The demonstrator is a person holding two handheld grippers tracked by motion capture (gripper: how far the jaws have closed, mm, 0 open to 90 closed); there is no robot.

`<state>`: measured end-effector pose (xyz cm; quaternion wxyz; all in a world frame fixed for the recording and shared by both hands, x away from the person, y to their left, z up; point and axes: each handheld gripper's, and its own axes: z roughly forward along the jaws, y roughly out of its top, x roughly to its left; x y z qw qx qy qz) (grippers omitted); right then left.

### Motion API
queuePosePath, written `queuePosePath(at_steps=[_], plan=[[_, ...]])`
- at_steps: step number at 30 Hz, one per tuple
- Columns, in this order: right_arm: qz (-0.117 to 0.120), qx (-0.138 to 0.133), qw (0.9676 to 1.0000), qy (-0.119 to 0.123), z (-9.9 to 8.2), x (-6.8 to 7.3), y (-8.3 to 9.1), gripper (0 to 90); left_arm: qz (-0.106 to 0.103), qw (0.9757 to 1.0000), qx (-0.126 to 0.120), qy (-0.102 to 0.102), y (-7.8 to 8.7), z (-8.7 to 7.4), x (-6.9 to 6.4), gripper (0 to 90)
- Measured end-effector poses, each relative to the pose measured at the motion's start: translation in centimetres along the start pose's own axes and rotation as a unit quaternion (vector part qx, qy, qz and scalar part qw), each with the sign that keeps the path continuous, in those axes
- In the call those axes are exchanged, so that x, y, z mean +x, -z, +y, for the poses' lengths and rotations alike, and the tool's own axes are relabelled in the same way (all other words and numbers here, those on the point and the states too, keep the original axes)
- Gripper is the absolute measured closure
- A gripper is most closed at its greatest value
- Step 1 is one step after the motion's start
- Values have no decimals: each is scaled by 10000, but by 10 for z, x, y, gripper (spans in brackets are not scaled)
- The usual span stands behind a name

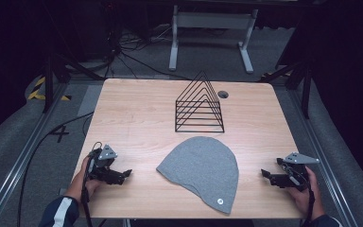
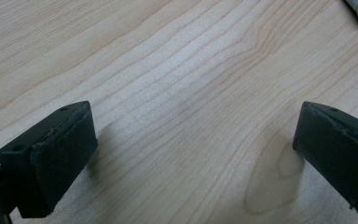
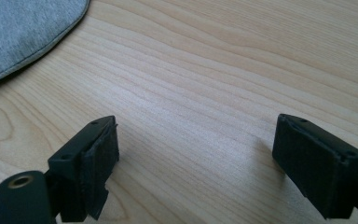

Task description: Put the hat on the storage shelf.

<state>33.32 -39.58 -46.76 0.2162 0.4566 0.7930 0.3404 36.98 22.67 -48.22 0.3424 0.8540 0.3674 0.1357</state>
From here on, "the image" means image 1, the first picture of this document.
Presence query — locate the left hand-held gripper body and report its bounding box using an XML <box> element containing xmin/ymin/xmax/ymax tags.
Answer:
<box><xmin>87</xmin><ymin>144</ymin><xmax>126</xmax><ymax>186</ymax></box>

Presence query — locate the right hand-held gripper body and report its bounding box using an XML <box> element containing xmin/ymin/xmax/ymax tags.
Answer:
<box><xmin>275</xmin><ymin>151</ymin><xmax>320</xmax><ymax>192</ymax></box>

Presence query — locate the grey knit beanie hat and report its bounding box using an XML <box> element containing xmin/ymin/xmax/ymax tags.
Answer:
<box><xmin>156</xmin><ymin>135</ymin><xmax>240</xmax><ymax>216</ymax></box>

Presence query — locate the person's left hand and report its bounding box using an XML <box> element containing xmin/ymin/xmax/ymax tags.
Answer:
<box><xmin>71</xmin><ymin>155</ymin><xmax>104</xmax><ymax>202</ymax></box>

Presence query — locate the person's right hand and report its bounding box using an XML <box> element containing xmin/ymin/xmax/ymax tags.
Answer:
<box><xmin>285</xmin><ymin>166</ymin><xmax>326</xmax><ymax>219</ymax></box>

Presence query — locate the black tripod stand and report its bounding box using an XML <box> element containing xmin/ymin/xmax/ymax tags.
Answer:
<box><xmin>42</xmin><ymin>51</ymin><xmax>106</xmax><ymax>114</ymax></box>
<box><xmin>257</xmin><ymin>60</ymin><xmax>314</xmax><ymax>120</ymax></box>

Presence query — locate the yellow black hazard tape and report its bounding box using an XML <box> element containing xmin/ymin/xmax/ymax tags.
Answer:
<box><xmin>26</xmin><ymin>76</ymin><xmax>73</xmax><ymax>102</ymax></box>

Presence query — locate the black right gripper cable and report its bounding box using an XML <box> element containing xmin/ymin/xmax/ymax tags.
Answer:
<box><xmin>300</xmin><ymin>176</ymin><xmax>316</xmax><ymax>227</ymax></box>

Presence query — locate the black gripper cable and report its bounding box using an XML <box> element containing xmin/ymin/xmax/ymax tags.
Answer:
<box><xmin>80</xmin><ymin>141</ymin><xmax>104</xmax><ymax>227</ymax></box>
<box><xmin>300</xmin><ymin>176</ymin><xmax>316</xmax><ymax>227</ymax></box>

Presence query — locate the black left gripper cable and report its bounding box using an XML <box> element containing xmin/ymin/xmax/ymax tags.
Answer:
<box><xmin>80</xmin><ymin>141</ymin><xmax>104</xmax><ymax>227</ymax></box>

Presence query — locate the aluminium floor rail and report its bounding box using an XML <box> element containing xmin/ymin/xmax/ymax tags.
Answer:
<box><xmin>286</xmin><ymin>88</ymin><xmax>358</xmax><ymax>227</ymax></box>
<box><xmin>0</xmin><ymin>82</ymin><xmax>70</xmax><ymax>227</ymax></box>

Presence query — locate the long black floor cable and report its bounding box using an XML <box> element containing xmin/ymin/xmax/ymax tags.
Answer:
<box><xmin>16</xmin><ymin>111</ymin><xmax>95</xmax><ymax>227</ymax></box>

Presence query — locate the black wire triangular rack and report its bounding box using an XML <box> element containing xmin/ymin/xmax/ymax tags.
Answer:
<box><xmin>174</xmin><ymin>70</ymin><xmax>226</xmax><ymax>133</ymax></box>

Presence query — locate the bundle of black floor cables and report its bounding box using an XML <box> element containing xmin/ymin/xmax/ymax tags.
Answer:
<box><xmin>104</xmin><ymin>23</ymin><xmax>192</xmax><ymax>81</ymax></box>

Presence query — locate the white metal table frame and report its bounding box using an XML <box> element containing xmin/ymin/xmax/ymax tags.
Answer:
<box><xmin>168</xmin><ymin>4</ymin><xmax>260</xmax><ymax>75</ymax></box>

